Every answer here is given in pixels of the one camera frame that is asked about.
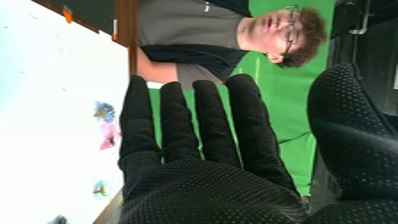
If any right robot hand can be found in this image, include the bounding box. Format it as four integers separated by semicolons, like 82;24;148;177
118;62;398;224

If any person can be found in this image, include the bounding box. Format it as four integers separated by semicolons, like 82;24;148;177
135;0;329;92

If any dark mat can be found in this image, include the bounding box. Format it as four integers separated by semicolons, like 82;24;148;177
47;0;118;35

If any pink flower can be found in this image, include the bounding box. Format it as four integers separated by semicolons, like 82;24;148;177
98;122;123;152

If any blue flower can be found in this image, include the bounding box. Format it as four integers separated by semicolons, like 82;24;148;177
93;101;118;124

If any white sheet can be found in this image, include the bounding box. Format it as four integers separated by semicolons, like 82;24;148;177
0;0;132;224

